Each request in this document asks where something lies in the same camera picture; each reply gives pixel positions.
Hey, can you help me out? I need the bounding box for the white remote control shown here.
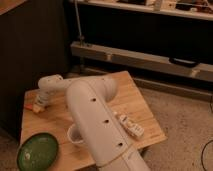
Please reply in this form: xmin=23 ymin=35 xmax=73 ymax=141
xmin=115 ymin=113 xmax=144 ymax=140

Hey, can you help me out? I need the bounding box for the black cable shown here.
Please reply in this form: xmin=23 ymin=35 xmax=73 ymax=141
xmin=200 ymin=99 xmax=213 ymax=171

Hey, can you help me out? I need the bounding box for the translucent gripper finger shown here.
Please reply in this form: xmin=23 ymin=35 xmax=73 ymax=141
xmin=32 ymin=104 xmax=45 ymax=114

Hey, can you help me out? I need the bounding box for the cluttered shelf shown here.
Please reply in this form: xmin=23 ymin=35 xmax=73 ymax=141
xmin=69 ymin=0 xmax=213 ymax=21

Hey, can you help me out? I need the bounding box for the metal pole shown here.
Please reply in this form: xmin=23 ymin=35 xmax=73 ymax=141
xmin=74 ymin=0 xmax=84 ymax=45

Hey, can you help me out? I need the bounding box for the orange pepper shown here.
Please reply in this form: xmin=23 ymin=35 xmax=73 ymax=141
xmin=25 ymin=104 xmax=33 ymax=111

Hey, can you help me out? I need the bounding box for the green plate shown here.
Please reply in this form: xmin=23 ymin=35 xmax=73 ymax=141
xmin=17 ymin=133 xmax=59 ymax=171

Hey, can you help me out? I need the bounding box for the grey case with handle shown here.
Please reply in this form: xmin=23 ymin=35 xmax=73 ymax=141
xmin=70 ymin=41 xmax=213 ymax=82

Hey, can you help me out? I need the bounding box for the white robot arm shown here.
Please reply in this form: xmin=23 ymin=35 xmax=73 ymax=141
xmin=33 ymin=75 xmax=150 ymax=171

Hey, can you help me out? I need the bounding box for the wooden table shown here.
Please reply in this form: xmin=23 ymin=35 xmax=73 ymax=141
xmin=21 ymin=71 xmax=166 ymax=171

